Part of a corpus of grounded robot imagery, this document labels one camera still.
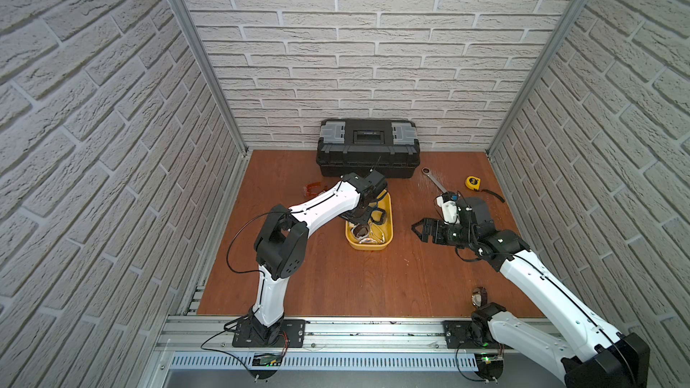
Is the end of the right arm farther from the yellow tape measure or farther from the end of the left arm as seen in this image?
the yellow tape measure

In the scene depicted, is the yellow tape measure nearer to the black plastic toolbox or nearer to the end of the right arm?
the black plastic toolbox

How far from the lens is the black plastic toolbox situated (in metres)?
0.99

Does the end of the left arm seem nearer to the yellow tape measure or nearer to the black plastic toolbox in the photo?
the black plastic toolbox
